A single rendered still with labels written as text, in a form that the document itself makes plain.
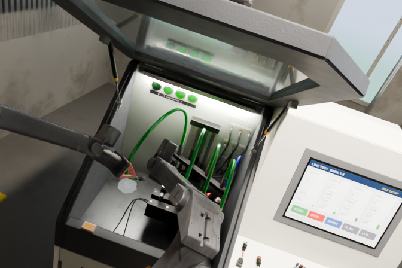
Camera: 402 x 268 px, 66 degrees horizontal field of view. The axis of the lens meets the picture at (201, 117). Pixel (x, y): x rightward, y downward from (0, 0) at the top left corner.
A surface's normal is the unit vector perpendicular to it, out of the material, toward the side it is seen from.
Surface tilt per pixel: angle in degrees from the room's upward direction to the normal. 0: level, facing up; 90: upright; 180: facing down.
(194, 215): 24
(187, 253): 74
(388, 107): 90
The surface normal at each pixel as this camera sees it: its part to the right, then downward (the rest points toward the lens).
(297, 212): -0.12, 0.26
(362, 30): -0.34, 0.41
